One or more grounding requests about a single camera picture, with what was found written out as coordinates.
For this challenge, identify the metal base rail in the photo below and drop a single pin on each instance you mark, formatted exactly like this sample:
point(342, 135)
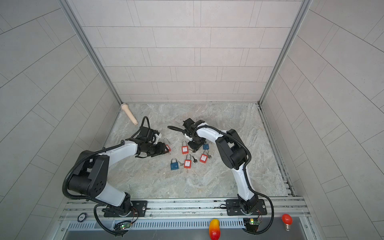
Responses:
point(180, 214)

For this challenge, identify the circuit board with wires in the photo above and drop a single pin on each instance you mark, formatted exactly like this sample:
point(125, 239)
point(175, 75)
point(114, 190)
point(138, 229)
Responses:
point(122, 227)
point(251, 225)

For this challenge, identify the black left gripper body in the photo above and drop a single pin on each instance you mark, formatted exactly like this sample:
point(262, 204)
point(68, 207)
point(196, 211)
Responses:
point(156, 149)

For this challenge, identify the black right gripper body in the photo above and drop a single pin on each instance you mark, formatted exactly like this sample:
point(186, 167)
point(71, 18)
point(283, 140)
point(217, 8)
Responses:
point(196, 143)

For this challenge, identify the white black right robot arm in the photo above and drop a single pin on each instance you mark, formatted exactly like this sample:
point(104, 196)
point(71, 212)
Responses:
point(236, 156)

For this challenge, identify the red yellow toy fruit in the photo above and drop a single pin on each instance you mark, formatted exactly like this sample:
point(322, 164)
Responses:
point(214, 229)

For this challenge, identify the red padlock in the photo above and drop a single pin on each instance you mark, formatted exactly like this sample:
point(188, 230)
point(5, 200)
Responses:
point(185, 148)
point(204, 156)
point(168, 145)
point(188, 161)

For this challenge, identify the left circuit board with wires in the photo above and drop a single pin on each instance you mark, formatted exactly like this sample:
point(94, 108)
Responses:
point(122, 227)

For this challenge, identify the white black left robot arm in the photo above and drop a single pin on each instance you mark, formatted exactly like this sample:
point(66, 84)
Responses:
point(87, 179)

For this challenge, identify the right circuit board with wires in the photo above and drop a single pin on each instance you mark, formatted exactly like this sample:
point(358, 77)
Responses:
point(251, 225)

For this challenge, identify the dark poker chip on rail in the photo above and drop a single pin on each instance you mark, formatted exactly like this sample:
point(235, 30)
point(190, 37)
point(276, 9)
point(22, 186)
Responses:
point(82, 217)

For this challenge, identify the red light bulb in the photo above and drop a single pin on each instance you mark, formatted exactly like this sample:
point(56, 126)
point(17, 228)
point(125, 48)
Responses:
point(287, 220)

